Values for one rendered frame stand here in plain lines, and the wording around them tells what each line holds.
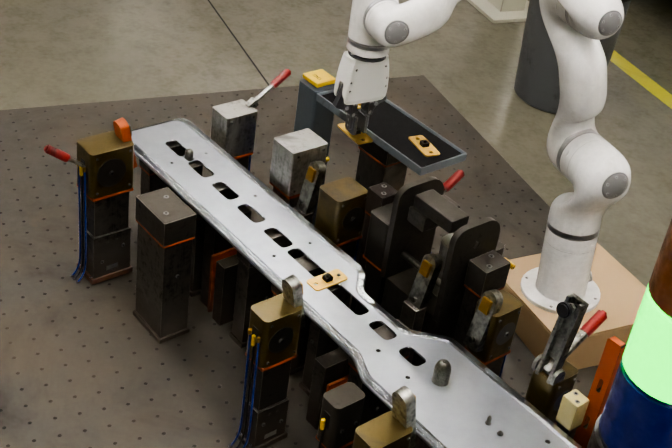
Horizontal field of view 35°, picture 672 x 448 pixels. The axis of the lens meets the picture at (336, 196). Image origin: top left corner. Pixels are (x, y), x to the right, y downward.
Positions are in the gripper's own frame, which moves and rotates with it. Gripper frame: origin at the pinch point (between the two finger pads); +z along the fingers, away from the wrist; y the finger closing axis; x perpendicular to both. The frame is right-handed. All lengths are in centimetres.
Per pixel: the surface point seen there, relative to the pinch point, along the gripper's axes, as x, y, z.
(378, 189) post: -1.4, -9.3, 18.9
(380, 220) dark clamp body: 6.1, -5.4, 21.2
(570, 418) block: 65, -9, 27
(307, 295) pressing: 13.9, 15.7, 29.4
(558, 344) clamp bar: 56, -11, 18
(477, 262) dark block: 30.2, -12.0, 17.5
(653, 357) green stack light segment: 123, 63, -58
